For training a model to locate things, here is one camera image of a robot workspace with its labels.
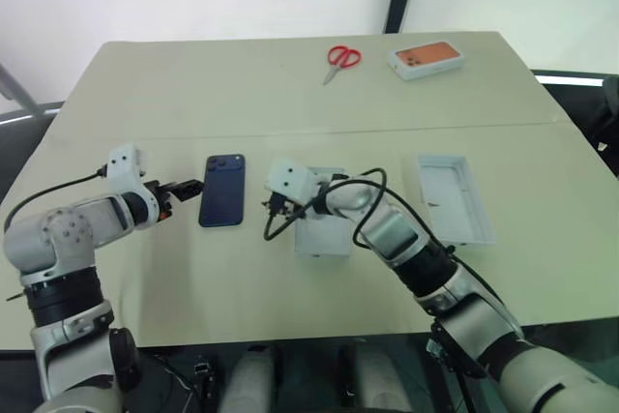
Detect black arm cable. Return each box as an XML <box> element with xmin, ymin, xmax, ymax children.
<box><xmin>3</xmin><ymin>167</ymin><xmax>110</xmax><ymax>236</ymax></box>
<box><xmin>262</xmin><ymin>167</ymin><xmax>526</xmax><ymax>337</ymax></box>

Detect white phone box lid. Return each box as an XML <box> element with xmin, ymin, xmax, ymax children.
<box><xmin>417</xmin><ymin>154</ymin><xmax>498</xmax><ymax>247</ymax></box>

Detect red handled scissors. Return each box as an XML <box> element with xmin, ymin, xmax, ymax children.
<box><xmin>322</xmin><ymin>44</ymin><xmax>363</xmax><ymax>87</ymax></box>

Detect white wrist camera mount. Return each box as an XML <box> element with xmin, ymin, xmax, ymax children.
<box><xmin>264</xmin><ymin>157</ymin><xmax>321</xmax><ymax>208</ymax></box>
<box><xmin>106</xmin><ymin>143</ymin><xmax>147</xmax><ymax>188</ymax></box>

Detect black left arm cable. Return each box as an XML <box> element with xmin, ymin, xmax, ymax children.
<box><xmin>3</xmin><ymin>167</ymin><xmax>110</xmax><ymax>236</ymax></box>

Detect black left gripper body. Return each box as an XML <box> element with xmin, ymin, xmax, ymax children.
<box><xmin>143</xmin><ymin>180</ymin><xmax>176</xmax><ymax>223</ymax></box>

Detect white phone box base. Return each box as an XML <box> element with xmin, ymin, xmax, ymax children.
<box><xmin>294</xmin><ymin>165</ymin><xmax>352</xmax><ymax>260</ymax></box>

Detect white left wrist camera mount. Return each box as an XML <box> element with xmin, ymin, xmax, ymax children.
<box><xmin>106</xmin><ymin>143</ymin><xmax>147</xmax><ymax>188</ymax></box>

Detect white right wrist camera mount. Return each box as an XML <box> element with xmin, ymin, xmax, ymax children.
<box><xmin>264</xmin><ymin>157</ymin><xmax>321</xmax><ymax>208</ymax></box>

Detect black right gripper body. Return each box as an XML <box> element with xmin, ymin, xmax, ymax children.
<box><xmin>270</xmin><ymin>192</ymin><xmax>299</xmax><ymax>215</ymax></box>

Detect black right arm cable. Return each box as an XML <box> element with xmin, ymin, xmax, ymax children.
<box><xmin>262</xmin><ymin>167</ymin><xmax>526</xmax><ymax>337</ymax></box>

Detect dark blue smartphone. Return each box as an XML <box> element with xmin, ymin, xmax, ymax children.
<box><xmin>198</xmin><ymin>153</ymin><xmax>247</xmax><ymax>228</ymax></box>

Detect white box with orange phone print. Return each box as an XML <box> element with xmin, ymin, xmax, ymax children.
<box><xmin>386</xmin><ymin>41</ymin><xmax>467</xmax><ymax>82</ymax></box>

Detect grey metal frame leg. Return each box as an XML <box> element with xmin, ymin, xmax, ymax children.
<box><xmin>0</xmin><ymin>63</ymin><xmax>41</xmax><ymax>120</ymax></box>

